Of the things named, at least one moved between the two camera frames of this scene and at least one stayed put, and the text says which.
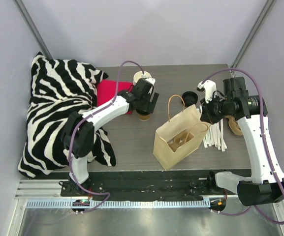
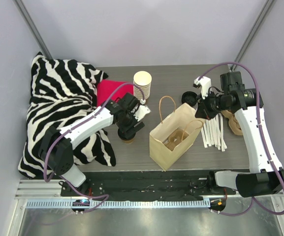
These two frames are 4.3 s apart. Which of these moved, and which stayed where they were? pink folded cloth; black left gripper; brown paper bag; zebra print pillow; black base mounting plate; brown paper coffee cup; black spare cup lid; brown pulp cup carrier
Moved: brown paper bag; brown paper coffee cup; black left gripper
Stayed: zebra print pillow; black base mounting plate; brown pulp cup carrier; pink folded cloth; black spare cup lid
